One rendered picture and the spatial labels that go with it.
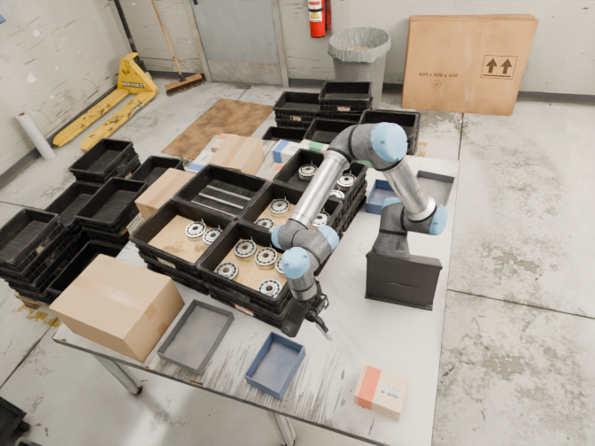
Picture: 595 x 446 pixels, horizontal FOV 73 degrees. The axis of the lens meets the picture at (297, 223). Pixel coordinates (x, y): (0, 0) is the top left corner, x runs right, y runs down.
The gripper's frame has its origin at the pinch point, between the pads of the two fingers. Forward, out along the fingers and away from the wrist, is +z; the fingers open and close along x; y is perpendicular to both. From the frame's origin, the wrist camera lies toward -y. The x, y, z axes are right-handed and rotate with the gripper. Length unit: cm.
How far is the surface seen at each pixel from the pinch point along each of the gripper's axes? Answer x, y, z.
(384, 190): 32, 103, 32
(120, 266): 92, -16, 3
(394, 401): -26.4, 3.3, 26.6
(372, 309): 0.3, 34.4, 33.0
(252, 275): 45, 15, 15
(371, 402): -20.3, -1.3, 26.1
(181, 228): 95, 17, 11
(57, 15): 424, 147, -33
